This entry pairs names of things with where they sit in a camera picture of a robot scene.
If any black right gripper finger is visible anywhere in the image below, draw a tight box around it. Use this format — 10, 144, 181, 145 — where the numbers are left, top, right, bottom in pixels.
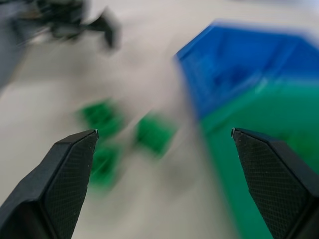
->
230, 127, 319, 239
0, 129, 100, 239
88, 8, 123, 49

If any green block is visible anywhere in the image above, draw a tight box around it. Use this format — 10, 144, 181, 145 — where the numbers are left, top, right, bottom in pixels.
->
88, 145, 123, 190
77, 99, 125, 140
134, 113, 178, 160

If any green plastic bin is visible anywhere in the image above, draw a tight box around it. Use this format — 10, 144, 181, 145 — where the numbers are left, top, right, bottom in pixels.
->
199, 83, 319, 239

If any blue plastic bin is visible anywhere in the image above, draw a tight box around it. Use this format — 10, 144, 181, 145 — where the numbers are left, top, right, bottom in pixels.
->
173, 20, 319, 123

